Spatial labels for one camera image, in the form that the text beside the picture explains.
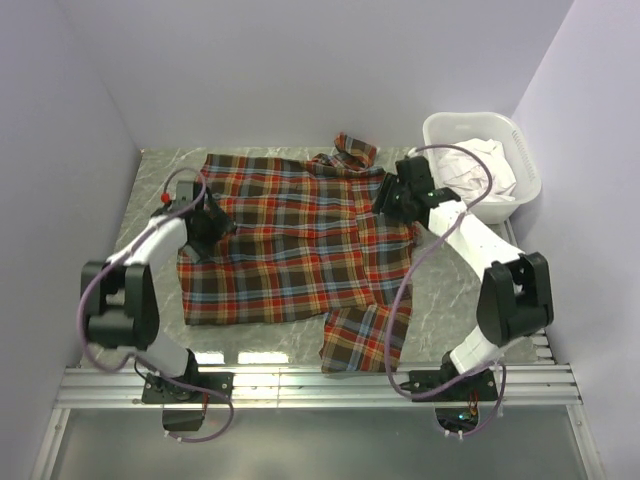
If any white shirt in basket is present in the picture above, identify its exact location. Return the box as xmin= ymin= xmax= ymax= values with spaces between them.
xmin=434 ymin=138 xmax=517 ymax=203

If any black box under rail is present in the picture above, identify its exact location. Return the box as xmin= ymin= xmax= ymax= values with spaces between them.
xmin=161 ymin=403 xmax=207 ymax=433

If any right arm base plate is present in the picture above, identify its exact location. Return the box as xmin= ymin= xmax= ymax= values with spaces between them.
xmin=400 ymin=369 xmax=498 ymax=402

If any plaid long sleeve shirt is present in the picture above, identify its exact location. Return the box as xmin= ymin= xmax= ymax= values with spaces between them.
xmin=176 ymin=134 xmax=415 ymax=373

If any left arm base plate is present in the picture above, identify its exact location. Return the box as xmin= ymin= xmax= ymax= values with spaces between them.
xmin=141 ymin=372 xmax=234 ymax=405

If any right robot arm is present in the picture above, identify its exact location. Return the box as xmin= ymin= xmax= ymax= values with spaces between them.
xmin=373 ymin=157 xmax=554 ymax=400

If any aluminium rail frame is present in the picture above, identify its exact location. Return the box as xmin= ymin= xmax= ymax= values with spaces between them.
xmin=29 ymin=219 xmax=609 ymax=480

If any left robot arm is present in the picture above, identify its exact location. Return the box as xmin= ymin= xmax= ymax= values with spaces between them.
xmin=77 ymin=180 xmax=236 ymax=402

